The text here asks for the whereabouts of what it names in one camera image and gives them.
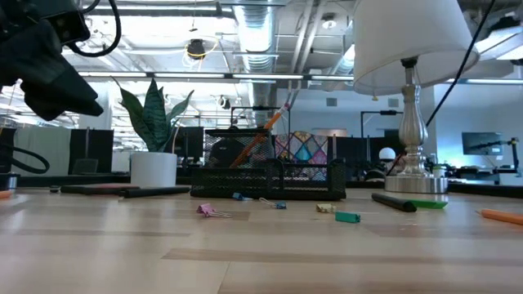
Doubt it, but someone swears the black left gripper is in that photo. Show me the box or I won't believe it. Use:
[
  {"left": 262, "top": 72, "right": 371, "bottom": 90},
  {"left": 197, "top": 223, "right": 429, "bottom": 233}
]
[{"left": 0, "top": 0, "right": 105, "bottom": 122}]

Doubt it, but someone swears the black pen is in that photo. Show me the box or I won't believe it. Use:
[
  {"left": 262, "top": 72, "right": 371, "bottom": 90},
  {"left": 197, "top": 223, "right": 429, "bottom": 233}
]
[
  {"left": 370, "top": 193, "right": 418, "bottom": 213},
  {"left": 119, "top": 186, "right": 192, "bottom": 199}
]

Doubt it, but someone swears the black mesh desk organizer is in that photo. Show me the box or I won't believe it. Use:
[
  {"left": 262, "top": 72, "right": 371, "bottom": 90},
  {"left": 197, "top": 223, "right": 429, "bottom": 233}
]
[{"left": 190, "top": 128, "right": 347, "bottom": 202}]

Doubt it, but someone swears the grey partition panel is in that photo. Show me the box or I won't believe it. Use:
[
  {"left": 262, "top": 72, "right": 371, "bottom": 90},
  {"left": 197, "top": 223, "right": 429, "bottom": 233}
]
[{"left": 11, "top": 127, "right": 71, "bottom": 176}]

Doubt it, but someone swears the black partition panel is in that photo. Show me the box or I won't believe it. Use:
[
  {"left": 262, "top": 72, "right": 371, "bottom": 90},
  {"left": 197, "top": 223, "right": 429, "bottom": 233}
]
[{"left": 69, "top": 128, "right": 114, "bottom": 175}]

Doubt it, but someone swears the green plant white pot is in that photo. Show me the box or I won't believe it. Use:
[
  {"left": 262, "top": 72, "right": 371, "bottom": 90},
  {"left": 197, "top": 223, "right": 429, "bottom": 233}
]
[{"left": 112, "top": 77, "right": 195, "bottom": 189}]

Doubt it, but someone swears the black ceiling-mounted device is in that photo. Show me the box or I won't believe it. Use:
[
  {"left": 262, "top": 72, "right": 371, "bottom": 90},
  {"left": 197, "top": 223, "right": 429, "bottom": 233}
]
[{"left": 186, "top": 38, "right": 208, "bottom": 60}]

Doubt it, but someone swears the ceiling light strip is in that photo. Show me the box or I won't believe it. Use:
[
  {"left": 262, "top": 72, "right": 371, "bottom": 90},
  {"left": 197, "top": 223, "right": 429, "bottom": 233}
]
[{"left": 77, "top": 72, "right": 355, "bottom": 81}]

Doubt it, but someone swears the pink binder clip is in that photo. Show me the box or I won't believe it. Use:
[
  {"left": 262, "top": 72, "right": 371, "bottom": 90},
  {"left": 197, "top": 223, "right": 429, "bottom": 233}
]
[{"left": 196, "top": 203, "right": 233, "bottom": 219}]

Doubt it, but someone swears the colourful patterned panel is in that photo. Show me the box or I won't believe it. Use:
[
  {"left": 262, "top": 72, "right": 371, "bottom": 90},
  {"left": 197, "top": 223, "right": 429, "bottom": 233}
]
[{"left": 274, "top": 130, "right": 330, "bottom": 165}]

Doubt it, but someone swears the teal binder clip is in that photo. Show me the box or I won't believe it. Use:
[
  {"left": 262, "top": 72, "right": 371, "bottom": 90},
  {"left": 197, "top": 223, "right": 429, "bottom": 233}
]
[{"left": 334, "top": 211, "right": 362, "bottom": 224}]

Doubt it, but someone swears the white globe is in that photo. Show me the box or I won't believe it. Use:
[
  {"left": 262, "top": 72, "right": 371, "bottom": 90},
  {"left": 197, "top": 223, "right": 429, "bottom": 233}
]
[{"left": 378, "top": 146, "right": 397, "bottom": 163}]

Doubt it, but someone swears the white shade silver table lamp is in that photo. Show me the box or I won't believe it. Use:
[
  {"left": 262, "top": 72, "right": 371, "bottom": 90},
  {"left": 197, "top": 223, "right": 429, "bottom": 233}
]
[{"left": 351, "top": 0, "right": 481, "bottom": 194}]

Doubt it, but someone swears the green eraser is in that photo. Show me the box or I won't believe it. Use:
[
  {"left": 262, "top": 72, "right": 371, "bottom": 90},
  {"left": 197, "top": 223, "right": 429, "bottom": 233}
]
[{"left": 409, "top": 199, "right": 449, "bottom": 210}]

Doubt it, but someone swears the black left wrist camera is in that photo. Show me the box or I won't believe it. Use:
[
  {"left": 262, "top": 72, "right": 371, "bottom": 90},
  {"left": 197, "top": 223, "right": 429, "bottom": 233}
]
[{"left": 38, "top": 6, "right": 92, "bottom": 47}]

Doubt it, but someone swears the black cable loop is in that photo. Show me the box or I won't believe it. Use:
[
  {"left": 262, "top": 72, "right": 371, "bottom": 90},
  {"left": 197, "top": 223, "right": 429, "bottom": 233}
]
[{"left": 0, "top": 143, "right": 51, "bottom": 175}]

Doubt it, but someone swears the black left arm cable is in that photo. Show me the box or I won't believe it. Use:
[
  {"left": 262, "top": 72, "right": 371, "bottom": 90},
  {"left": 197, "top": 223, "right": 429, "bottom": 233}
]
[{"left": 67, "top": 0, "right": 123, "bottom": 58}]

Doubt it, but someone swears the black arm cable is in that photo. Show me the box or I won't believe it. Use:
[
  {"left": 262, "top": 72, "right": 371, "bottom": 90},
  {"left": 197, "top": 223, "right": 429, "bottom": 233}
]
[
  {"left": 424, "top": 0, "right": 498, "bottom": 127},
  {"left": 67, "top": 0, "right": 123, "bottom": 58}
]

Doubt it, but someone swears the silver ceiling duct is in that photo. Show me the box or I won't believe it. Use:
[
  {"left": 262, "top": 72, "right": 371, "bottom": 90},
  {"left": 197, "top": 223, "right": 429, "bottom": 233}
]
[{"left": 232, "top": 0, "right": 283, "bottom": 119}]

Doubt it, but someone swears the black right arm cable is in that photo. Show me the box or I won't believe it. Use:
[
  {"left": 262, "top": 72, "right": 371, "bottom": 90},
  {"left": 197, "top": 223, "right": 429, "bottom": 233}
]
[{"left": 424, "top": 0, "right": 498, "bottom": 127}]

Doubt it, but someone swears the wall-mounted screen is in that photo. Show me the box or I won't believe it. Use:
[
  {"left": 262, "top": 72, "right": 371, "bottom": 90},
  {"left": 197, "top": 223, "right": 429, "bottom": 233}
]
[{"left": 461, "top": 131, "right": 504, "bottom": 156}]

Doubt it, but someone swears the black aluminium table frame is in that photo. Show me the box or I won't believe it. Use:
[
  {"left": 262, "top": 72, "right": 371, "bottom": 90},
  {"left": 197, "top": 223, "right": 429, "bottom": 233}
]
[{"left": 16, "top": 173, "right": 523, "bottom": 200}]

